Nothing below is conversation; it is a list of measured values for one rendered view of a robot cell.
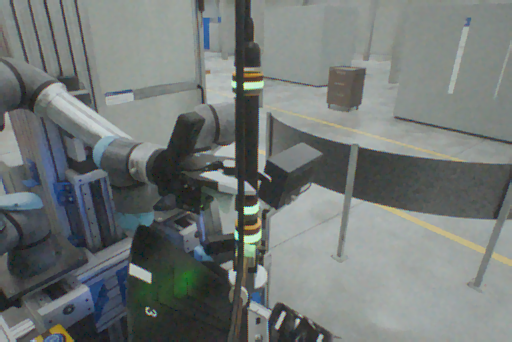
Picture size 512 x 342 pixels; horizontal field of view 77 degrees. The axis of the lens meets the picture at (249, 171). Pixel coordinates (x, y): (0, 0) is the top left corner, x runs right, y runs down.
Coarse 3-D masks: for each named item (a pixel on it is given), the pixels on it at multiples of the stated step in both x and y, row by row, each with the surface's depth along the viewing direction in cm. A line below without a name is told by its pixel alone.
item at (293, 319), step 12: (276, 312) 58; (288, 312) 56; (288, 324) 55; (300, 324) 55; (312, 324) 55; (276, 336) 55; (288, 336) 54; (300, 336) 54; (312, 336) 54; (324, 336) 55
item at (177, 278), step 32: (160, 256) 46; (192, 256) 53; (128, 288) 38; (160, 288) 42; (192, 288) 46; (224, 288) 53; (128, 320) 35; (160, 320) 38; (192, 320) 43; (224, 320) 48
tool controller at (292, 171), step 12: (300, 144) 139; (276, 156) 127; (288, 156) 129; (300, 156) 131; (312, 156) 133; (264, 168) 126; (276, 168) 122; (288, 168) 121; (300, 168) 125; (312, 168) 135; (276, 180) 124; (288, 180) 122; (300, 180) 131; (264, 192) 130; (276, 192) 126; (288, 192) 128; (300, 192) 139; (276, 204) 128; (288, 204) 129
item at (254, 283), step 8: (248, 256) 50; (256, 256) 54; (256, 264) 52; (232, 272) 59; (248, 272) 54; (256, 272) 52; (264, 272) 59; (232, 280) 58; (248, 280) 54; (256, 280) 58; (264, 280) 58; (248, 288) 55; (256, 288) 56
